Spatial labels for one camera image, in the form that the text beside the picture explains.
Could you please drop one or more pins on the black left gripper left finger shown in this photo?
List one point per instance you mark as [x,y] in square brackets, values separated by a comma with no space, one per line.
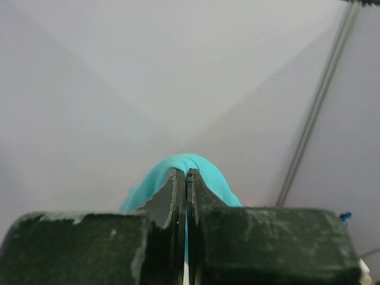
[145,246]

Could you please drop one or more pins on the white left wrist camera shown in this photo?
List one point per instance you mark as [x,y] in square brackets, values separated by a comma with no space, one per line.
[365,278]

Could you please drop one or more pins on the right aluminium frame post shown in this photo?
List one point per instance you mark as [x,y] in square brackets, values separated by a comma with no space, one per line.
[341,37]

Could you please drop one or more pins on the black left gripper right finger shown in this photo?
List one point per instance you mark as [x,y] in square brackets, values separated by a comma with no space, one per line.
[264,245]

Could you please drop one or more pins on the turquoise cloth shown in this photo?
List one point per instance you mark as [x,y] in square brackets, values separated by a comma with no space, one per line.
[213,178]

